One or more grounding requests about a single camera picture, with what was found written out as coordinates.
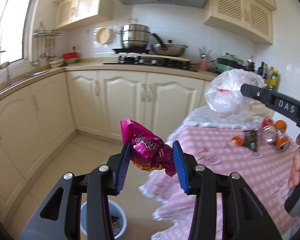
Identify clear plastic bag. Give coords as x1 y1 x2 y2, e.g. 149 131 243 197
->
205 69 265 118

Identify orange round wrapper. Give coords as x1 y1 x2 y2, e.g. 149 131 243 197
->
231 136 244 147

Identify magenta snack wrapper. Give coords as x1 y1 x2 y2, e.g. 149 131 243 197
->
120 120 176 177

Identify light blue trash bin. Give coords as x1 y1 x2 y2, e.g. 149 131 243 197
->
80 200 127 239

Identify trash inside bin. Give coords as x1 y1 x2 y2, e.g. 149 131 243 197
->
110 215 122 238

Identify cream kitchen cabinets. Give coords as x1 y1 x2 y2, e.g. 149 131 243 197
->
0 64 276 225

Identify person right hand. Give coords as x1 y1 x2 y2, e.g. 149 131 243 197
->
288 134 300 190

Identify green yellow condiment bottle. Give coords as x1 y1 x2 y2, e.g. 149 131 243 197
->
268 69 279 91

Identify clear yellow plastic wrapper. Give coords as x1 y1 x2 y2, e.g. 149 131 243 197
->
248 114 267 126

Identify dark soy sauce bottle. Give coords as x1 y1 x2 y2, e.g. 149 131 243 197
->
245 55 255 72

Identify orange soda can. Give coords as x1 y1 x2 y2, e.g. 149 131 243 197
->
274 120 290 152

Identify red soda can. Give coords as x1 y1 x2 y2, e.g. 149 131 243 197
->
261 118 276 144

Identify small black packet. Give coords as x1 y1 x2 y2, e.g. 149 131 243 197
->
243 129 258 152

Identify green electric grill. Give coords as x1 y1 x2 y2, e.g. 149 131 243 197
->
216 53 245 73

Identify pink checkered tablecloth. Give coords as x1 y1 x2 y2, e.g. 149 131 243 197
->
139 104 300 240

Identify pink utensil holder cup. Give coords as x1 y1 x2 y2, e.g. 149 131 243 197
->
199 46 212 70

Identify cream upper cabinets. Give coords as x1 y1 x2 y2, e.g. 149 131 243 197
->
53 0 276 44

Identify red bowl on counter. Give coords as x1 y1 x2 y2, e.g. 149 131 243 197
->
62 51 79 64

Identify black gas stove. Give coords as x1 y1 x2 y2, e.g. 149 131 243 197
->
103 48 198 72

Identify steel stacked steamer pot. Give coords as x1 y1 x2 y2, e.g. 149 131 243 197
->
115 18 151 49

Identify round bamboo trivet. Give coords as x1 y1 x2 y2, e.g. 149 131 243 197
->
96 27 114 45

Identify hanging utensil rack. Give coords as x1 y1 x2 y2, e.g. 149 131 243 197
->
31 22 61 66

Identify window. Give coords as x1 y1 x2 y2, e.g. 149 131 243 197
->
0 0 31 64

